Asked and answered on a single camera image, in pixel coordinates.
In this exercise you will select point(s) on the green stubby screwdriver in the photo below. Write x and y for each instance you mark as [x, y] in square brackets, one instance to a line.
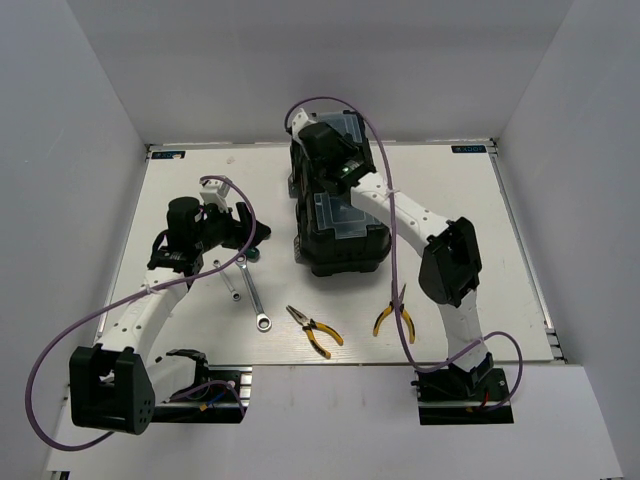
[253, 254]

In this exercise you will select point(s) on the short silver combination wrench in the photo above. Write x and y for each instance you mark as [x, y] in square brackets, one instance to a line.
[235, 295]

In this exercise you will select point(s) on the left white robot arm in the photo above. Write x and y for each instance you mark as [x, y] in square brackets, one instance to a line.
[117, 384]

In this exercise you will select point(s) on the long silver combination wrench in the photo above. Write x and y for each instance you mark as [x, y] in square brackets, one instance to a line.
[263, 321]

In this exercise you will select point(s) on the black plastic toolbox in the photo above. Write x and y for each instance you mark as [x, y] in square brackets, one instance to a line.
[332, 236]

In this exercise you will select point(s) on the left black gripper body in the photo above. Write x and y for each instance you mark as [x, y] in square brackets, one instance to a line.
[219, 229]

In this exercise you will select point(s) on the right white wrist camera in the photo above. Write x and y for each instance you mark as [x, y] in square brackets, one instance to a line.
[301, 120]

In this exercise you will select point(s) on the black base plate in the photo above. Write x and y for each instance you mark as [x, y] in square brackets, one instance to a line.
[215, 404]
[441, 402]

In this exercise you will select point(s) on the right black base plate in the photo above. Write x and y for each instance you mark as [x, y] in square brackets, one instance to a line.
[441, 402]

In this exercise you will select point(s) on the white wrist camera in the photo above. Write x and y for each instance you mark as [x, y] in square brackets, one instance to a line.
[301, 120]
[214, 192]

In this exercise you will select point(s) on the left yellow needle-nose pliers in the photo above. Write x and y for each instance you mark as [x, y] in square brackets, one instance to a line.
[310, 326]

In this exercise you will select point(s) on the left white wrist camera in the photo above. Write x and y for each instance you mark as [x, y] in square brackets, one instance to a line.
[214, 192]

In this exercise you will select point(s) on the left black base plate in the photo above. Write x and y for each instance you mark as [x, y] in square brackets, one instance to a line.
[215, 404]

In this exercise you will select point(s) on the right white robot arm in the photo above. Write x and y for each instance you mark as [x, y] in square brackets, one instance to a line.
[448, 249]

